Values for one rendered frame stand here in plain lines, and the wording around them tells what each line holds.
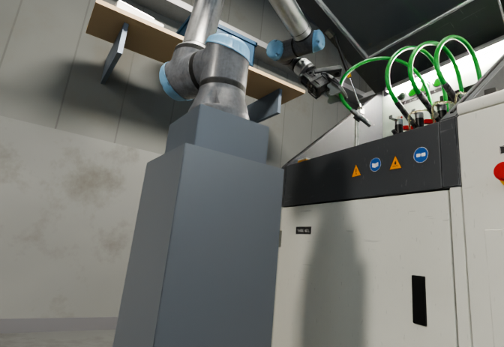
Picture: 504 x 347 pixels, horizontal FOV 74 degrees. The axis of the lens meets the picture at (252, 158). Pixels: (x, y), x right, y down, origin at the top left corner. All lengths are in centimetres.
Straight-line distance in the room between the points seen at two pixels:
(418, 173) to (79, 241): 225
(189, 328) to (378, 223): 54
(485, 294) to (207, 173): 57
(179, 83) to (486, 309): 83
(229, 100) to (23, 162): 206
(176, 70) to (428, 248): 74
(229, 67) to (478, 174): 58
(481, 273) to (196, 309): 54
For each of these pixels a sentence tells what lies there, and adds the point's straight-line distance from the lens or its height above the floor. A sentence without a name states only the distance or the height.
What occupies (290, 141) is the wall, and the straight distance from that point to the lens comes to 360.
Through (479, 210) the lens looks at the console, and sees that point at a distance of 81.
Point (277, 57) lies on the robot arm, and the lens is 137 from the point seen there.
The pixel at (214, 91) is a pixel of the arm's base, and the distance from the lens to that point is 80.
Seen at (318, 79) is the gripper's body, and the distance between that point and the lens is 138.
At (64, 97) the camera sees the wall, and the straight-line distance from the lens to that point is 281.
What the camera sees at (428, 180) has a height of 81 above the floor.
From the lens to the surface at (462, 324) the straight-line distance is 83.
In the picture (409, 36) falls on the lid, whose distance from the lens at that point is 165.
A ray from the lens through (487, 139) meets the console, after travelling 83.
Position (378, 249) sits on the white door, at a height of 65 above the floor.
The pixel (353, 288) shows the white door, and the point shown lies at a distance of 100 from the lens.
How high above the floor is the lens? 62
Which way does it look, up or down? 15 degrees up
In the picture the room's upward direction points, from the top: 6 degrees clockwise
